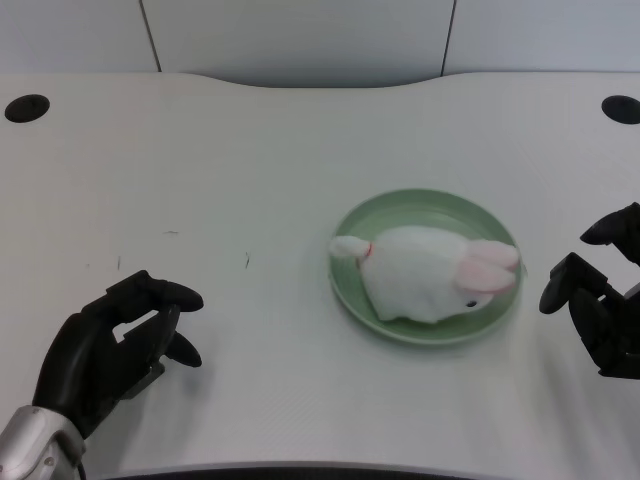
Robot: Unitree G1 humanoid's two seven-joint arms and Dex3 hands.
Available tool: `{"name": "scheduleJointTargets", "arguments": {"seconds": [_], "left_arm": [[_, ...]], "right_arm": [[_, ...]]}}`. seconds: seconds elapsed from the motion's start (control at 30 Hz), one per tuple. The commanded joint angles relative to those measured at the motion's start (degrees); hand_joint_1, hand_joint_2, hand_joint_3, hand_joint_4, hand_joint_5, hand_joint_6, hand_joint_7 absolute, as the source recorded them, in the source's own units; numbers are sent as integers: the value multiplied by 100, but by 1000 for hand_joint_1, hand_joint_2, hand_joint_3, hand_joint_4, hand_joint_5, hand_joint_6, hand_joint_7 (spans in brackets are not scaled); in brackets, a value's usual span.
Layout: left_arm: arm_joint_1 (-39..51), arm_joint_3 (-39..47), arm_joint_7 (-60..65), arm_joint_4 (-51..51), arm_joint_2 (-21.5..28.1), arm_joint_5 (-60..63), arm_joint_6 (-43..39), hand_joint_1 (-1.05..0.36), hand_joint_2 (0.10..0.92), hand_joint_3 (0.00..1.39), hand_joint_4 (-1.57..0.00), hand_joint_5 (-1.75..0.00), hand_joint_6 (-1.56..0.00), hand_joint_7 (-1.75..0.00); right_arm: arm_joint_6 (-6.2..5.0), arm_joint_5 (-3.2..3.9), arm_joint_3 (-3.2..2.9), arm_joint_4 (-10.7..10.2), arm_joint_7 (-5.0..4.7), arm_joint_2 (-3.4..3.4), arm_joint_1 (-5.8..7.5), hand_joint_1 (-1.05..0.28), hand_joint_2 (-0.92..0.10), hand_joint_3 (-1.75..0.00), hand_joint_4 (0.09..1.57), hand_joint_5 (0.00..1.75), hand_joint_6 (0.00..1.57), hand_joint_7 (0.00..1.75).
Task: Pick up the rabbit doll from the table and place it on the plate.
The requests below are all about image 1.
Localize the green round plate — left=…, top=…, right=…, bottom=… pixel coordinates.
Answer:
left=327, top=186, right=525, bottom=347

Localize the white plush rabbit doll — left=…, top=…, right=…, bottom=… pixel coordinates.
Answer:
left=327, top=225, right=521, bottom=324

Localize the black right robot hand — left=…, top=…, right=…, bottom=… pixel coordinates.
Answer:
left=538, top=201, right=640, bottom=380

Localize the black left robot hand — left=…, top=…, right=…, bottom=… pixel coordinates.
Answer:
left=31, top=270, right=205, bottom=441

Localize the black round cable grommet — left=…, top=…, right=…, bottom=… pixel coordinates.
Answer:
left=4, top=94, right=52, bottom=123
left=600, top=95, right=640, bottom=126

